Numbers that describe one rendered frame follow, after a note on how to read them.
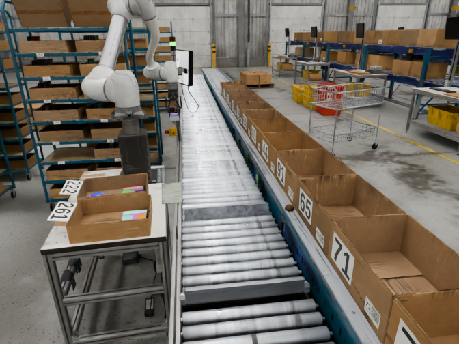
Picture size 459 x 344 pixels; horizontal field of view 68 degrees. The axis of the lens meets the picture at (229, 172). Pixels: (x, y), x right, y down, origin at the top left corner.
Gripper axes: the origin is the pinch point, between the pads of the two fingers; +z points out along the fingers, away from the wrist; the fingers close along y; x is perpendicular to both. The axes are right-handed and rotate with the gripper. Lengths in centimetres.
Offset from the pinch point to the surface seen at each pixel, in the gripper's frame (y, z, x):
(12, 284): -123, 107, -65
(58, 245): -54, 32, -137
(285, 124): 88, 7, -26
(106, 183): -43, 26, -78
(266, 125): 73, 7, -26
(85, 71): -79, -31, 50
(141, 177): -21, 24, -76
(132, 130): -26, -3, -62
